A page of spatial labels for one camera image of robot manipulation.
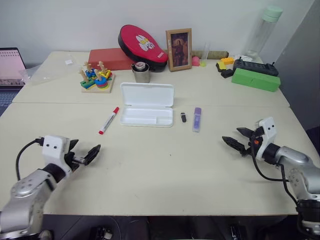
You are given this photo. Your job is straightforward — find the red boxing pad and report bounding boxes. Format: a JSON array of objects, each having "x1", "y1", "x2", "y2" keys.
[{"x1": 117, "y1": 24, "x2": 169, "y2": 74}]

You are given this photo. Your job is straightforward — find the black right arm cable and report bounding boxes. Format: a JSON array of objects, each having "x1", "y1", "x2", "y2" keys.
[{"x1": 250, "y1": 136, "x2": 301, "y2": 209}]

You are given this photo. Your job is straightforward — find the green rectangular block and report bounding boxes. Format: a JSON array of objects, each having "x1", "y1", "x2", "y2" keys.
[{"x1": 231, "y1": 67, "x2": 282, "y2": 94}]

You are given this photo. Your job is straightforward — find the black remote controller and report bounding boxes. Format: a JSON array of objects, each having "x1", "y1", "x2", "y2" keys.
[{"x1": 232, "y1": 56, "x2": 280, "y2": 77}]

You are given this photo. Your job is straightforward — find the steel cup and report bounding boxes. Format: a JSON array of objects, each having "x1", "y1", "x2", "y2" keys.
[{"x1": 131, "y1": 62, "x2": 152, "y2": 84}]

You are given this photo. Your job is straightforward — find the clear bottle green lid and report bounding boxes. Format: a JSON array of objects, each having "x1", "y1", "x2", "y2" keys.
[{"x1": 246, "y1": 5, "x2": 284, "y2": 60}]

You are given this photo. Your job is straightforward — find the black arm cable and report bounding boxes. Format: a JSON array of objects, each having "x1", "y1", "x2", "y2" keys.
[
  {"x1": 250, "y1": 136, "x2": 301, "y2": 209},
  {"x1": 15, "y1": 137, "x2": 45, "y2": 181}
]

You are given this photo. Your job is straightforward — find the wooden colourful stacking toy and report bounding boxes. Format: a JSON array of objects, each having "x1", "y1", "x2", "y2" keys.
[{"x1": 79, "y1": 60, "x2": 117, "y2": 95}]

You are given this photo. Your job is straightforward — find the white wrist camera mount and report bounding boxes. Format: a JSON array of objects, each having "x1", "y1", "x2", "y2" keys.
[
  {"x1": 41, "y1": 135, "x2": 71, "y2": 176},
  {"x1": 255, "y1": 116, "x2": 277, "y2": 161}
]

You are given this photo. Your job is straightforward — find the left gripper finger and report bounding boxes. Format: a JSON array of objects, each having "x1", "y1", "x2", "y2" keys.
[
  {"x1": 83, "y1": 144, "x2": 102, "y2": 166},
  {"x1": 68, "y1": 139, "x2": 80, "y2": 153}
]

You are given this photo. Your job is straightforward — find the wooden picture frame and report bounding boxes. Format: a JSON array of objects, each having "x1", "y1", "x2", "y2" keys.
[{"x1": 165, "y1": 27, "x2": 193, "y2": 73}]

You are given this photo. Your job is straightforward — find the white plastic case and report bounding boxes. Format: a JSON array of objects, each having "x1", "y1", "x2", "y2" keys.
[{"x1": 119, "y1": 82, "x2": 175, "y2": 129}]

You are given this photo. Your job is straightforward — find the open laptop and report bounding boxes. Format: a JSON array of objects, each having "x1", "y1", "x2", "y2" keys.
[{"x1": 0, "y1": 47, "x2": 27, "y2": 117}]

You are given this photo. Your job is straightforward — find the white crumpled wrapper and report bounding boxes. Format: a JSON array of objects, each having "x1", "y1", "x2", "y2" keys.
[{"x1": 233, "y1": 52, "x2": 254, "y2": 62}]

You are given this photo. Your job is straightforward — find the brown rolled stick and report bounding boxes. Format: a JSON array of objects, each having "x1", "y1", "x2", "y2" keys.
[{"x1": 191, "y1": 50, "x2": 230, "y2": 60}]

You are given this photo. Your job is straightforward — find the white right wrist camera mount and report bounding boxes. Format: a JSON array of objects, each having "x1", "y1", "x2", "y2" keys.
[{"x1": 255, "y1": 116, "x2": 277, "y2": 161}]

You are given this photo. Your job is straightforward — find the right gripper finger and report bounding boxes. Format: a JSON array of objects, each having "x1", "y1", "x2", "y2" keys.
[
  {"x1": 236, "y1": 127, "x2": 256, "y2": 138},
  {"x1": 221, "y1": 136, "x2": 251, "y2": 157}
]

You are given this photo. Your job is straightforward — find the red whiteboard marker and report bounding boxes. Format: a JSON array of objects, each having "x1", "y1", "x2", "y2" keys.
[{"x1": 98, "y1": 106, "x2": 120, "y2": 136}]

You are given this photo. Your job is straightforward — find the clear plastic bag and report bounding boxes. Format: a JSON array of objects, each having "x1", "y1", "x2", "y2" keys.
[{"x1": 19, "y1": 53, "x2": 84, "y2": 87}]

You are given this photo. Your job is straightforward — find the red rectangular box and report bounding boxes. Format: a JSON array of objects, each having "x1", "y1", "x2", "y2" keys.
[{"x1": 88, "y1": 48, "x2": 136, "y2": 72}]

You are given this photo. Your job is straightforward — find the purple glue stick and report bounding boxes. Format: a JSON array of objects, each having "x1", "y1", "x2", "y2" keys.
[{"x1": 191, "y1": 107, "x2": 203, "y2": 134}]

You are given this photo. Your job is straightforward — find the black and yellow eraser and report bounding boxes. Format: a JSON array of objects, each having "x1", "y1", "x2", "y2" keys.
[{"x1": 215, "y1": 61, "x2": 227, "y2": 74}]

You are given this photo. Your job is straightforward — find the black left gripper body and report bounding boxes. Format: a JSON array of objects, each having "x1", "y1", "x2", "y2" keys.
[{"x1": 64, "y1": 150, "x2": 89, "y2": 173}]

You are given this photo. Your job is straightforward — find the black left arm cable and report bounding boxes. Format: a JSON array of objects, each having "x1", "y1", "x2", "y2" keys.
[{"x1": 15, "y1": 137, "x2": 45, "y2": 181}]

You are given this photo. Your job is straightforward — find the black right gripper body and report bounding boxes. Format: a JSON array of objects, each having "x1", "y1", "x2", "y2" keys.
[{"x1": 245, "y1": 126, "x2": 266, "y2": 154}]

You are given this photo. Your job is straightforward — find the clear plastic tube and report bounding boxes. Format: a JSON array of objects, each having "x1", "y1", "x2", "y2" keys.
[{"x1": 201, "y1": 42, "x2": 211, "y2": 63}]

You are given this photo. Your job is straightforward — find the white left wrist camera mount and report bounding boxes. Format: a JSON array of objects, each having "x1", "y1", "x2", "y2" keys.
[{"x1": 41, "y1": 135, "x2": 71, "y2": 176}]

